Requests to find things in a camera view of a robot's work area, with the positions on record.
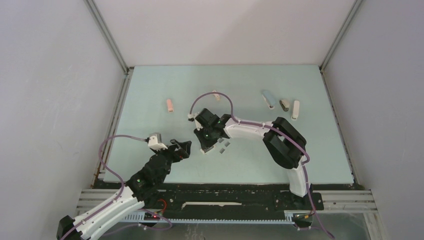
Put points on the white stapler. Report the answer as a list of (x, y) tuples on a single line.
[(295, 110)]

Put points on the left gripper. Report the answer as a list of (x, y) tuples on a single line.
[(182, 153)]

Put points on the beige stapler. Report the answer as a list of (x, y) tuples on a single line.
[(285, 104)]

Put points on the staple box tray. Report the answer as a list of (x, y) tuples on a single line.
[(205, 151)]

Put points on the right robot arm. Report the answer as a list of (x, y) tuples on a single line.
[(285, 144)]

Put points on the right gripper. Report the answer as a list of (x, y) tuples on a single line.
[(203, 141)]

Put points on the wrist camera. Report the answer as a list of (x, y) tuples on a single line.
[(192, 118), (157, 140)]

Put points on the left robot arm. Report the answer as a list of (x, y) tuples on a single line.
[(133, 195)]

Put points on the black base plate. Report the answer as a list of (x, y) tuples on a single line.
[(232, 201)]

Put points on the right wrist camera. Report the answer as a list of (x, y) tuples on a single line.
[(192, 118)]

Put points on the pink stapler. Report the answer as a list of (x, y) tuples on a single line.
[(170, 106)]

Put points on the small cream stapler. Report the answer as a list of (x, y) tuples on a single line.
[(216, 96)]

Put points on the blue stapler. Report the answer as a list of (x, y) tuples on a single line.
[(269, 99)]

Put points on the blue cable duct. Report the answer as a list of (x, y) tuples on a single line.
[(143, 217)]

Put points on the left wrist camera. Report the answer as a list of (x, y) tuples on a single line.
[(157, 140)]

